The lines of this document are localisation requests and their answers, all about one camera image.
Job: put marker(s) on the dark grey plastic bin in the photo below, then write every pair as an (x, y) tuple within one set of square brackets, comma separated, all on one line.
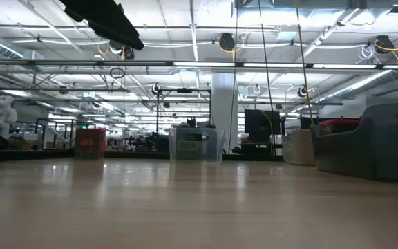
[(358, 155)]

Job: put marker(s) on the dark green pepper tin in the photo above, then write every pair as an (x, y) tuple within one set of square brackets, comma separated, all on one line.
[(192, 145)]

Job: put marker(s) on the black monitor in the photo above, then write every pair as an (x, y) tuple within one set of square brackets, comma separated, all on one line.
[(261, 124)]

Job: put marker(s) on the black aluminium table frame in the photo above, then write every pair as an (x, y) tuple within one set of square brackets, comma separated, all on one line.
[(29, 155)]

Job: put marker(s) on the white building column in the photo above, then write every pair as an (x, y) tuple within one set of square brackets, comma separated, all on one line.
[(224, 103)]

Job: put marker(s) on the clear plastic bin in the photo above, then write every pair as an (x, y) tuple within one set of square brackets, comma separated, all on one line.
[(217, 148)]

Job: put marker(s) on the small black ceiling reel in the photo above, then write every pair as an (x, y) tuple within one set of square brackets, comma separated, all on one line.
[(155, 89), (302, 91)]

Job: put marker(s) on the black metal frame rig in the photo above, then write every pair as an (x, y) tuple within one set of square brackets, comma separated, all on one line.
[(184, 90)]

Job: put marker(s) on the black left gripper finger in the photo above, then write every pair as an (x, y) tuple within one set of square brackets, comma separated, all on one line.
[(116, 41), (105, 17)]

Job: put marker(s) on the red spice tin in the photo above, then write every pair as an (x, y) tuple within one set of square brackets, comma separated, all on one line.
[(339, 126), (88, 143)]

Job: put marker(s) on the white plastic bin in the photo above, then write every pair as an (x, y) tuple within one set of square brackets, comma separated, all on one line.
[(297, 148)]

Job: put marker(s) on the long ceiling light bar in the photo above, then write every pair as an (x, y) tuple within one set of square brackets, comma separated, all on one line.
[(202, 64)]

